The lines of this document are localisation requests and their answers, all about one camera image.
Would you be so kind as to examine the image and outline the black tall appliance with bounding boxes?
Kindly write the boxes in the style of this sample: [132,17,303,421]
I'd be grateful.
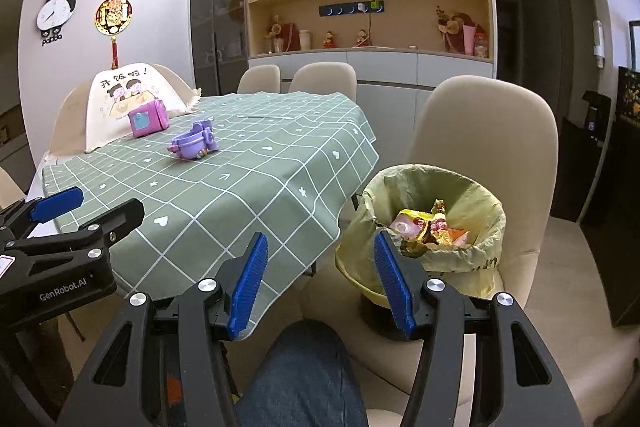
[581,91,612,142]

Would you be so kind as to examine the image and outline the person's leg in jeans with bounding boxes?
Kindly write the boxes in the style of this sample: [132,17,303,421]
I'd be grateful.
[235,319,371,427]

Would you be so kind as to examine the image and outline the gold flower figurine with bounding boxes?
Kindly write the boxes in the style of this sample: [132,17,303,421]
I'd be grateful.
[265,16,283,54]

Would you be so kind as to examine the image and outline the cartoon print food cover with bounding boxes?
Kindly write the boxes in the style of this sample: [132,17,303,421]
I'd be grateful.
[42,63,203,160]

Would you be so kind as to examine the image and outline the flower bouquet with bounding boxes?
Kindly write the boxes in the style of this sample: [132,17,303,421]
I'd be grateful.
[435,6,476,54]

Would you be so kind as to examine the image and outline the yellow plastic bin bag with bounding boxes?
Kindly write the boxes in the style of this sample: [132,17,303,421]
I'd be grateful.
[335,163,506,308]

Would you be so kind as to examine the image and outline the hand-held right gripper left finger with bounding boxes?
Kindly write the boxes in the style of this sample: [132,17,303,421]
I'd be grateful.
[56,231,270,427]

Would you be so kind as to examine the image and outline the dark cabinet gold pattern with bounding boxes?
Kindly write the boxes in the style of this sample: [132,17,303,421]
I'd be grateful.
[617,67,640,208]

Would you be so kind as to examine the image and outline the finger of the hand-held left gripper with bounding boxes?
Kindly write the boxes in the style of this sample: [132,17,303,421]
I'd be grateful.
[0,186,85,244]
[0,198,146,260]

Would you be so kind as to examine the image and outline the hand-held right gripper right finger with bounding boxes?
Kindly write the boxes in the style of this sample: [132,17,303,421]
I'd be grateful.
[373,230,585,427]

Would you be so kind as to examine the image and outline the pink toy case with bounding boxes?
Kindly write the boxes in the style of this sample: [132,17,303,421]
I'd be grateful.
[127,99,169,138]

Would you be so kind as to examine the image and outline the panda wall clock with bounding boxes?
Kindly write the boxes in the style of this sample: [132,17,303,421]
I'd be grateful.
[36,0,77,46]

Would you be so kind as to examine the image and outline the green checked tablecloth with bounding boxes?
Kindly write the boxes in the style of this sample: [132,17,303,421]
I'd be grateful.
[39,92,379,342]

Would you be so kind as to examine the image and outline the black power strip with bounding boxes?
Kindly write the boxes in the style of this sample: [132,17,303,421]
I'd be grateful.
[319,1,386,15]

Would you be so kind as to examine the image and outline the white lower cabinet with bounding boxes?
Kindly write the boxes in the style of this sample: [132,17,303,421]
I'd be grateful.
[247,48,496,108]

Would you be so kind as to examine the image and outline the candy wrappers on table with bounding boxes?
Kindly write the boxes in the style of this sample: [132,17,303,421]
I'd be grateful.
[392,214,426,240]

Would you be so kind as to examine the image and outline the beige dining chair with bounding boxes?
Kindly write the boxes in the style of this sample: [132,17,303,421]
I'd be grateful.
[0,166,27,208]
[236,65,282,95]
[289,62,357,102]
[300,76,626,427]

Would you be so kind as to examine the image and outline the purple toy case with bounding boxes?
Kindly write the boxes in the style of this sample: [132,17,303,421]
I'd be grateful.
[167,119,221,160]

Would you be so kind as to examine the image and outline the dark glass cabinet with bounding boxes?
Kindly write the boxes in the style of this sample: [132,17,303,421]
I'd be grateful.
[189,0,249,90]

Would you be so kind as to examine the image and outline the gold red candy wrapper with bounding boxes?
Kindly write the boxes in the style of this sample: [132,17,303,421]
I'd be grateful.
[427,199,451,245]

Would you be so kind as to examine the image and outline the white wall intercom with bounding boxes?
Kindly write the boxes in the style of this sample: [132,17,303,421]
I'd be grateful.
[592,21,605,68]

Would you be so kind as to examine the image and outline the red gold hanging ornament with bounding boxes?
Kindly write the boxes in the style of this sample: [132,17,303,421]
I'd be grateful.
[94,0,135,70]

